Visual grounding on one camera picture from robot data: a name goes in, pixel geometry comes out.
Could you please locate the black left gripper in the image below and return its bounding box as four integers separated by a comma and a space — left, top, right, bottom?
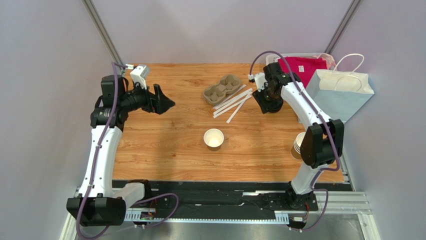
120, 79, 175, 115

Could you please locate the stack of black lids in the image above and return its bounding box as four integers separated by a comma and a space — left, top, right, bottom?
265, 99, 284, 113

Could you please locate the stack of paper cups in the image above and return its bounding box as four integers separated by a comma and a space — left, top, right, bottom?
290, 132, 306, 160

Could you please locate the single paper cup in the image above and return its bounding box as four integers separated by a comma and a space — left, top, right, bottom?
203, 128, 225, 151

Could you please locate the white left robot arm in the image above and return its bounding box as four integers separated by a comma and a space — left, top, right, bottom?
66, 75, 175, 227

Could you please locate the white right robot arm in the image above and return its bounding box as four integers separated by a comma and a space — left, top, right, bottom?
248, 62, 345, 210

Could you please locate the white wrapped straw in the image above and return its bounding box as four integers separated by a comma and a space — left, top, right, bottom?
213, 94, 252, 118
226, 93, 252, 124
214, 88, 253, 111
213, 84, 246, 110

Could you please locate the white plastic basket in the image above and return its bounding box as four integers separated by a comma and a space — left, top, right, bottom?
265, 52, 336, 69

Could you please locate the pink folded cloth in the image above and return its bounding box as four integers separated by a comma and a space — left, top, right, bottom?
285, 56, 328, 88

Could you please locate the cardboard cup carrier tray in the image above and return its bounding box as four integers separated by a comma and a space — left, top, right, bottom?
202, 74, 242, 106

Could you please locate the light blue paper bag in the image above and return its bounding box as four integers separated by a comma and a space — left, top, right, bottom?
305, 53, 375, 123

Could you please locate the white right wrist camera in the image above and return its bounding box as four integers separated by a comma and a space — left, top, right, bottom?
248, 72, 267, 92

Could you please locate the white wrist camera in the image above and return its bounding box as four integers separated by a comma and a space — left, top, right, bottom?
130, 64, 151, 90
248, 72, 267, 92

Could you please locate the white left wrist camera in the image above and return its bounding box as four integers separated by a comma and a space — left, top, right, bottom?
130, 64, 151, 90

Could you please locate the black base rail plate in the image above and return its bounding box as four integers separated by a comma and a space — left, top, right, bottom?
112, 179, 354, 221

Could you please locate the left aluminium corner post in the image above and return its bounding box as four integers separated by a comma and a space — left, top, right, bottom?
81, 0, 124, 65

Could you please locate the aluminium corner post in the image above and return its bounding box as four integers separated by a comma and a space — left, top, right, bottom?
81, 0, 124, 65
324, 0, 363, 55

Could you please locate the right aluminium corner post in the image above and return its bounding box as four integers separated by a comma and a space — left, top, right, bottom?
324, 0, 363, 55

